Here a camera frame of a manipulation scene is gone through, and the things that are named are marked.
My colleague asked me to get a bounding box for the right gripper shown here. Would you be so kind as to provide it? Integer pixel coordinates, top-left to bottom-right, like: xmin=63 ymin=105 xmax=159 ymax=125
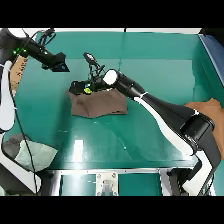
xmin=68 ymin=79 xmax=105 ymax=96

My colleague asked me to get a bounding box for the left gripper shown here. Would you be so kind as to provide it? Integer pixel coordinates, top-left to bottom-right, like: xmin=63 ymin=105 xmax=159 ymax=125
xmin=41 ymin=52 xmax=71 ymax=73

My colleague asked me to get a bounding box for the brown garment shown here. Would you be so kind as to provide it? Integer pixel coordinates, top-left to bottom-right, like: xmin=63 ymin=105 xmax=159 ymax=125
xmin=67 ymin=88 xmax=130 ymax=120

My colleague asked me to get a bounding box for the pale grey garment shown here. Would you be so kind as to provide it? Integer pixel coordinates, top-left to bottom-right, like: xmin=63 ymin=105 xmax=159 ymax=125
xmin=2 ymin=134 xmax=59 ymax=173

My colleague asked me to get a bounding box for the orange garment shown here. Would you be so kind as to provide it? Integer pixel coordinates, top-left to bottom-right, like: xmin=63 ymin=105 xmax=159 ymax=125
xmin=184 ymin=97 xmax=224 ymax=162

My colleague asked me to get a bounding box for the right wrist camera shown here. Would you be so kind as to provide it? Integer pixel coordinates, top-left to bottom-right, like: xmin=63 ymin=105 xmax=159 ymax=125
xmin=82 ymin=51 xmax=106 ymax=83

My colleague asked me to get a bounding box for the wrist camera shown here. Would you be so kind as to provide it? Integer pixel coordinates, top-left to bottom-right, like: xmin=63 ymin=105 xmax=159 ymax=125
xmin=82 ymin=51 xmax=106 ymax=83
xmin=37 ymin=28 xmax=57 ymax=45

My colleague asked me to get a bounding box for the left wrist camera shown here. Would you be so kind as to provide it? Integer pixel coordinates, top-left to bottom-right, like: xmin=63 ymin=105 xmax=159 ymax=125
xmin=37 ymin=28 xmax=57 ymax=45

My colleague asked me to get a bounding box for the black cable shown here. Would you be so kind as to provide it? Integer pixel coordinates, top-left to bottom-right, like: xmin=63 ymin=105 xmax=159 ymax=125
xmin=6 ymin=66 xmax=39 ymax=196

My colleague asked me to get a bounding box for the silver frame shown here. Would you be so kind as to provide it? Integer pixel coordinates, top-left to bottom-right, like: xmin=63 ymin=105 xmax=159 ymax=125
xmin=43 ymin=167 xmax=202 ymax=197

